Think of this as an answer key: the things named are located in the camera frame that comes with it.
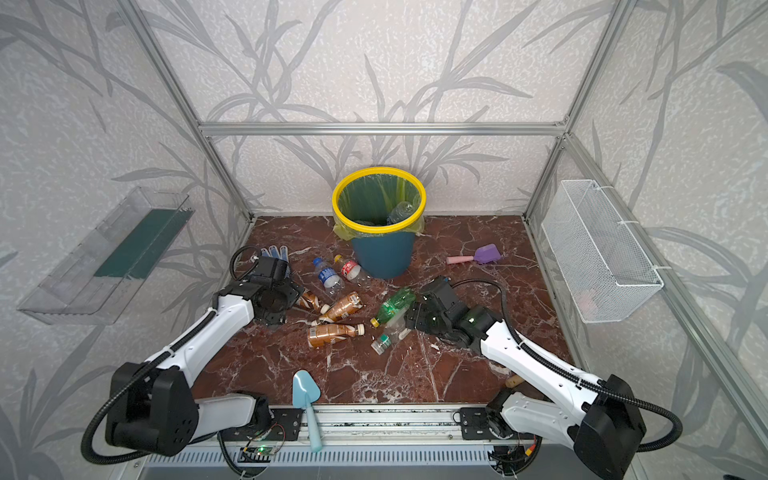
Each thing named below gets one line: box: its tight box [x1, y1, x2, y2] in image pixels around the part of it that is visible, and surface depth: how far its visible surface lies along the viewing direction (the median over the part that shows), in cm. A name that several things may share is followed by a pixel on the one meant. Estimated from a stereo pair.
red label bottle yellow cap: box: [333, 254, 372, 287], surface depth 101 cm
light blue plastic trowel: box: [292, 370, 323, 453], surface depth 79 cm
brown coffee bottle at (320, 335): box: [307, 324, 365, 348], surface depth 86 cm
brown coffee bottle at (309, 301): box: [295, 291, 322, 314], surface depth 93 cm
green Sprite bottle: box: [370, 288, 417, 328], surface depth 92 cm
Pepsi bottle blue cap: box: [312, 257, 346, 295], surface depth 99 cm
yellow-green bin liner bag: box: [333, 174, 425, 241], surface depth 97 cm
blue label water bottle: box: [386, 201, 416, 225], surface depth 96 cm
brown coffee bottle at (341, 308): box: [320, 292, 364, 322], surface depth 92 cm
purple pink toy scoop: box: [446, 243, 501, 264], surface depth 110 cm
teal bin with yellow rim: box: [332, 166, 427, 280], surface depth 96 cm
